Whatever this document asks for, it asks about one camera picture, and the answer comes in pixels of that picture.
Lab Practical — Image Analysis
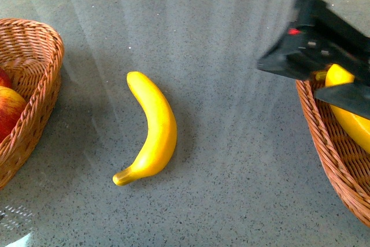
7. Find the yellow banana brown tip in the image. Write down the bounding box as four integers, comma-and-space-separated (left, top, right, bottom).
325, 64, 369, 153

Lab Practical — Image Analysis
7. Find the brown wicker basket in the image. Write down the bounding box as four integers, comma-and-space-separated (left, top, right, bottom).
1, 18, 64, 188
296, 70, 369, 226

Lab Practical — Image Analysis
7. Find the yellow banana green stem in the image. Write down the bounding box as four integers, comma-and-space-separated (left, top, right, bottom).
112, 71, 177, 186

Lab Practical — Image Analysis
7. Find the right brown wicker basket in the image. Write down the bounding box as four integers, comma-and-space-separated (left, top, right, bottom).
296, 70, 369, 226

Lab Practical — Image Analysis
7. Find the red yellow apple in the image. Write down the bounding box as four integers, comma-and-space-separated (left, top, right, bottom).
0, 86, 27, 142

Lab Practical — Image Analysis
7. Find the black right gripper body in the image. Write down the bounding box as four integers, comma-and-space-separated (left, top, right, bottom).
277, 0, 370, 70

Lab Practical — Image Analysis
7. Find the left brown wicker basket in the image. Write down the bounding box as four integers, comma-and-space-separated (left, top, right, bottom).
1, 18, 64, 188

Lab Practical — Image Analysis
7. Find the dark red apple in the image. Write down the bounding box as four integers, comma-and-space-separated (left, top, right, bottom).
0, 68, 12, 89

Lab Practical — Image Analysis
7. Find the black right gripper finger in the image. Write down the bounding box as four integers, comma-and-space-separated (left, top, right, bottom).
314, 81, 369, 119
257, 45, 312, 80

